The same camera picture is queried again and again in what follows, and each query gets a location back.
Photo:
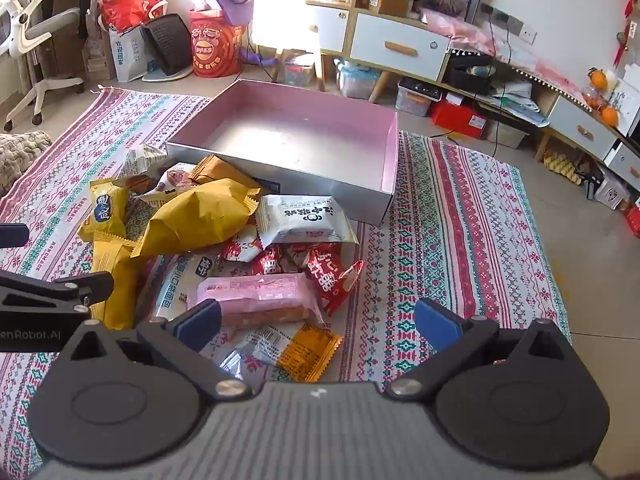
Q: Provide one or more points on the black storage box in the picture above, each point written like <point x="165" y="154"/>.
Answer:
<point x="467" y="77"/>

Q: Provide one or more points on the small cardboard box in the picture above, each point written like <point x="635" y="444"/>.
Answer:
<point x="390" y="4"/>

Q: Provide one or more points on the pink cardboard box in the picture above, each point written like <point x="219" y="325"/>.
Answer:
<point x="300" y="130"/>

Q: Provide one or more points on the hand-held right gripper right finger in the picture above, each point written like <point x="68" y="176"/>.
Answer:
<point x="437" y="325"/>

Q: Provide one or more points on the black perforated heater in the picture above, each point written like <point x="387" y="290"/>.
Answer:
<point x="167" y="42"/>

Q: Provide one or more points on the white printed box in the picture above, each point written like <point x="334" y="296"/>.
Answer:
<point x="611" y="194"/>

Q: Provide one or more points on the red snack packet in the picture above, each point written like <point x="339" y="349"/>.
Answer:
<point x="332" y="280"/>
<point x="280" y="260"/>

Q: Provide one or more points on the red gift box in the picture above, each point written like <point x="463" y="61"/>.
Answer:
<point x="634" y="220"/>

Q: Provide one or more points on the wooden cabinet white drawers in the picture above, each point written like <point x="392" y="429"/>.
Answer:
<point x="395" y="42"/>

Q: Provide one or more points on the wall socket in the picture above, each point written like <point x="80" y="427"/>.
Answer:
<point x="500" y="15"/>
<point x="528" y="34"/>

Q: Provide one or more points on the red plastic bag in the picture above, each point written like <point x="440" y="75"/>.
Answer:
<point x="130" y="10"/>

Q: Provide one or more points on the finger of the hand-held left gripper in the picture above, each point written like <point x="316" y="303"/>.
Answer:
<point x="60" y="292"/>
<point x="15" y="236"/>

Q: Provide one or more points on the white pecan snack packet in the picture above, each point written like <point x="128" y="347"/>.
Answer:
<point x="142" y="160"/>
<point x="172" y="180"/>

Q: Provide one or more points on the small clear storage box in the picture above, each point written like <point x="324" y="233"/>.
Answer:
<point x="299" y="71"/>

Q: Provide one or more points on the pink printed cloth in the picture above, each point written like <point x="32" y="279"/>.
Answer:
<point x="465" y="30"/>

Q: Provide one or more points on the mustard yellow snack packet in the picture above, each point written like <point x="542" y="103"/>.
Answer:
<point x="117" y="280"/>
<point x="200" y="220"/>

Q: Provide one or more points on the clear box black lid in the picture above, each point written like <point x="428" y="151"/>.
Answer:
<point x="417" y="97"/>

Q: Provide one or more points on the clear plastic bin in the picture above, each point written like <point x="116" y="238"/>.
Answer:
<point x="507" y="134"/>

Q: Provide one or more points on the patterned woven mat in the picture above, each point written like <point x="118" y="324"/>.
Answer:
<point x="450" y="240"/>

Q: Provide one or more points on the stack of yellow packets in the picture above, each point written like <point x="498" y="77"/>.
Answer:
<point x="562" y="165"/>

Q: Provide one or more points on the red printed bucket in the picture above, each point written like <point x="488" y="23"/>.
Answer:
<point x="215" y="45"/>

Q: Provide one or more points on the red hanging ornament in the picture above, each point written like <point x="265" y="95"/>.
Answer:
<point x="629" y="2"/>
<point x="622" y="47"/>

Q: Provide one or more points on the white shopping bag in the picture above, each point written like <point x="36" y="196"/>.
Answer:
<point x="131" y="55"/>

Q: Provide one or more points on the red cardboard box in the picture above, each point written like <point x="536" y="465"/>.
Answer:
<point x="457" y="117"/>

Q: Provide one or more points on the pink snack packet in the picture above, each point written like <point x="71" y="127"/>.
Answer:
<point x="255" y="295"/>

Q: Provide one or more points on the low wooden media stand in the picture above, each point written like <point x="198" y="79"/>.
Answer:
<point x="580" y="130"/>

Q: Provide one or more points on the purple plastic object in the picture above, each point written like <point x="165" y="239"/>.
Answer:
<point x="260" y="57"/>

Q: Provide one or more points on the white office chair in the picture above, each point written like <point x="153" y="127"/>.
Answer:
<point x="30" y="25"/>

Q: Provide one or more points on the yellow packet blue label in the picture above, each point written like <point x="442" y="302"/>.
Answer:
<point x="107" y="207"/>

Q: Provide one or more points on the orange grey snack packet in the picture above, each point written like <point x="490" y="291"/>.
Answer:
<point x="295" y="352"/>

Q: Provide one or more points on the loose papers pile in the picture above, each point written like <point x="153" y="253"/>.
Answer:
<point x="515" y="100"/>

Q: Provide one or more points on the white blue bread packet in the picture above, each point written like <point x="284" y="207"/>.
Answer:
<point x="172" y="280"/>

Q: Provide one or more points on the clear box blue lid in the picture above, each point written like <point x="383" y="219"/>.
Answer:
<point x="357" y="82"/>

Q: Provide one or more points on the grey knit cushion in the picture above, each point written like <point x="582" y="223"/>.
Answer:
<point x="20" y="155"/>

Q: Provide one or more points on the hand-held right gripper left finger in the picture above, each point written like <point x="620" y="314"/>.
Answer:
<point x="200" y="322"/>

